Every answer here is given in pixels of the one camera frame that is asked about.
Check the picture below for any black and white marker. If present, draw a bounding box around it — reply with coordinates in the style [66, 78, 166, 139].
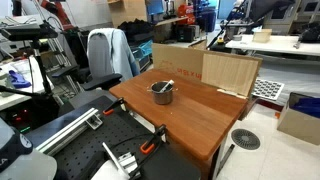
[159, 80, 174, 93]

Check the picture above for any red robot arm background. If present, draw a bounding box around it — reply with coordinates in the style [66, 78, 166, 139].
[38, 0, 74, 30]

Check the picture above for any silver metal pot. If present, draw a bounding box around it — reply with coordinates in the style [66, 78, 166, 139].
[149, 81, 174, 105]

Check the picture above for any orange black clamp far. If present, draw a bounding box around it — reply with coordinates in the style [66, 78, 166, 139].
[102, 98, 125, 116]

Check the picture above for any orange black clamp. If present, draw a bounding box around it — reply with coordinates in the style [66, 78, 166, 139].
[102, 98, 125, 116]
[140, 124, 166, 155]

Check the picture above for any light blue jacket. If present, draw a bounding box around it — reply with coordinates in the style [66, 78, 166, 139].
[87, 28, 140, 82]

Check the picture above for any orange black clamp near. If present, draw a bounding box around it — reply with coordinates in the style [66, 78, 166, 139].
[140, 124, 166, 155]

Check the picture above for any grey office chair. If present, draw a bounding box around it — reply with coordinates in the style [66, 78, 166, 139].
[51, 28, 124, 109]

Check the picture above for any black perforated breadboard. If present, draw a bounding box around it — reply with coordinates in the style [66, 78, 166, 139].
[54, 107, 201, 180]

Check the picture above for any brown cardboard panel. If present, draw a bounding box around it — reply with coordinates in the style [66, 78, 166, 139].
[152, 43, 262, 97]

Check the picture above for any red cola box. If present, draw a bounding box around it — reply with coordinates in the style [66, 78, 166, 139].
[177, 4, 195, 25]

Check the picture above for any round black floor drain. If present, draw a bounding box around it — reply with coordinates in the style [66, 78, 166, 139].
[231, 129, 260, 150]

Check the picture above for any white perforated tray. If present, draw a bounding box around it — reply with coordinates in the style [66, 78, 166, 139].
[252, 79, 284, 100]

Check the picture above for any small wooden box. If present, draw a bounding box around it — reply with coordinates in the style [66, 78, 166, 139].
[253, 29, 272, 43]

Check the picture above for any white background table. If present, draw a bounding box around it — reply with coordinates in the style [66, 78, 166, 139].
[226, 35, 320, 57]

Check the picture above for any blue cloth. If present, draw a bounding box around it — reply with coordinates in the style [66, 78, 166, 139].
[9, 70, 31, 89]

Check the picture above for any cardboard box with blue item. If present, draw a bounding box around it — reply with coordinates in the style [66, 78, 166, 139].
[277, 92, 320, 145]

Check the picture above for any small aluminium bracket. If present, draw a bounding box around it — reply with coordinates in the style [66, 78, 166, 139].
[102, 142, 141, 180]

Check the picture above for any long aluminium extrusion rail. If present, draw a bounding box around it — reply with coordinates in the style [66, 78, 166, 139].
[36, 108, 98, 156]

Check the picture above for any black camera on stand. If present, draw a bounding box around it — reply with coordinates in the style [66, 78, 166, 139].
[0, 21, 58, 99]

